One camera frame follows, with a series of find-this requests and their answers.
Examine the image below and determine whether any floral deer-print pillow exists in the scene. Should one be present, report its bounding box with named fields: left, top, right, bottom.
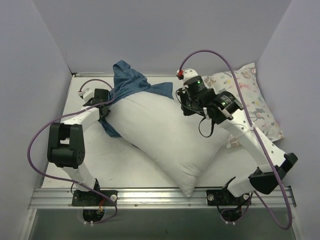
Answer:
left=202, top=62, right=284, bottom=142

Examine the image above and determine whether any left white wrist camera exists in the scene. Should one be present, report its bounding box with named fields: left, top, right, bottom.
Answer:
left=78, top=88, right=95, bottom=103

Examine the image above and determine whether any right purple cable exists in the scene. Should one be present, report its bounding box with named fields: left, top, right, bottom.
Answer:
left=178, top=49, right=293, bottom=230

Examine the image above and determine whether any blue letter-print pillowcase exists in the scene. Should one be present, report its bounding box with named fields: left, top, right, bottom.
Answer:
left=99, top=60, right=177, bottom=141

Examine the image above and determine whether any aluminium rail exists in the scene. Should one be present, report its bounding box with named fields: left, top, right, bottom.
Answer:
left=72, top=72, right=107, bottom=78
left=29, top=188, right=285, bottom=209

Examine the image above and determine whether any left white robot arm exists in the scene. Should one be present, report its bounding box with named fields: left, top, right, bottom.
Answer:
left=47, top=88, right=112, bottom=206

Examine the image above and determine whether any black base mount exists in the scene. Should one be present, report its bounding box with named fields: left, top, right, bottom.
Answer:
left=206, top=189, right=239, bottom=206
left=71, top=190, right=118, bottom=207

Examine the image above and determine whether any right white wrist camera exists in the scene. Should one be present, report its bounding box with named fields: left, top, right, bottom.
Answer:
left=176, top=68, right=199, bottom=83

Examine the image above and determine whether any white pillow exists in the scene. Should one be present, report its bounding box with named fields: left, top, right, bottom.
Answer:
left=101, top=91, right=230, bottom=197

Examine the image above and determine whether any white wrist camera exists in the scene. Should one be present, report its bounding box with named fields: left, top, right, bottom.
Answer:
left=176, top=68, right=199, bottom=83
left=78, top=88, right=95, bottom=103

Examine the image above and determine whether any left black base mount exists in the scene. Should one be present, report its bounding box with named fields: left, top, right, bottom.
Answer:
left=71, top=190, right=118, bottom=207

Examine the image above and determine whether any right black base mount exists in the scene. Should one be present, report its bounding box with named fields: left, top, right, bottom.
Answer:
left=206, top=189, right=239, bottom=206

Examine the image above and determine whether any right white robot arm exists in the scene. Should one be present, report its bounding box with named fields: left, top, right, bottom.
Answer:
left=177, top=75, right=298, bottom=205

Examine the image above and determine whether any front aluminium rail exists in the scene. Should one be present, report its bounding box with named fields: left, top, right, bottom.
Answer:
left=29, top=188, right=285, bottom=209

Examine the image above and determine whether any rear aluminium rail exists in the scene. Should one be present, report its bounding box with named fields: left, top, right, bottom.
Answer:
left=72, top=72, right=107, bottom=78

